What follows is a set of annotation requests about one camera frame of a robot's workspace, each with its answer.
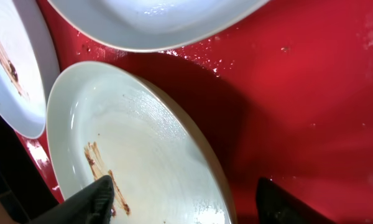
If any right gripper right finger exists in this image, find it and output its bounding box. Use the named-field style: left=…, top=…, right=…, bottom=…
left=256, top=177, right=334, bottom=224

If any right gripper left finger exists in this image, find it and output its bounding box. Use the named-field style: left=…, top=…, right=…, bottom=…
left=31, top=175, right=114, bottom=224

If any white plate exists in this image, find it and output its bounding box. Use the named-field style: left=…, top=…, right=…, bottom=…
left=0, top=0, right=60, bottom=139
left=49, top=0, right=268, bottom=53
left=46, top=62, right=237, bottom=224

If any red plastic tray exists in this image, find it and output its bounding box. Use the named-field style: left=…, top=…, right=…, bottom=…
left=15, top=0, right=373, bottom=224

